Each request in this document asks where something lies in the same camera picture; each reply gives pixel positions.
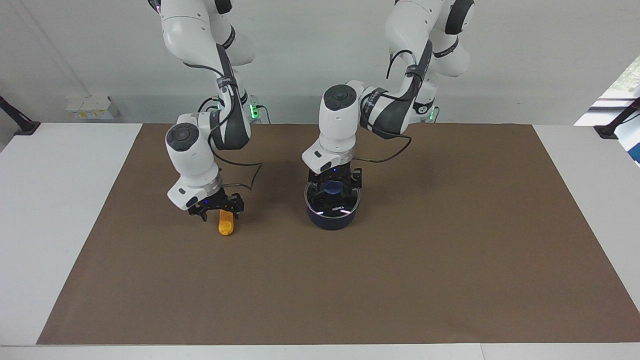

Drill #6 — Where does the black clamp stand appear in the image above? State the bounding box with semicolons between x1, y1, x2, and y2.
593;97;640;140
0;95;41;137

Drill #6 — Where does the dark blue saucepan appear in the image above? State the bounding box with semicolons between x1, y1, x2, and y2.
304;181;362;232

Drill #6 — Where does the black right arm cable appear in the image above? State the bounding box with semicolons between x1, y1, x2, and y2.
182;60;263;192

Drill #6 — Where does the black right base cable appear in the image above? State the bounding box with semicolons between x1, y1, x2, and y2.
197;96;223;114

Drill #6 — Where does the brown table mat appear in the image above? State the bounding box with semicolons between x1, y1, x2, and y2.
36;123;640;346

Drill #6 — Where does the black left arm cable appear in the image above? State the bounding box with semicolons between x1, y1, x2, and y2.
352;47;441;164

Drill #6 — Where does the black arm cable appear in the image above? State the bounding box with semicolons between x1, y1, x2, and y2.
352;47;441;164
182;60;263;192

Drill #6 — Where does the white wall socket box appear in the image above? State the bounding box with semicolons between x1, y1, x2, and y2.
65;94;121;121

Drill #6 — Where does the glass lid with blue knob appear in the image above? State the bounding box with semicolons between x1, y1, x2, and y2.
305;180;361;217

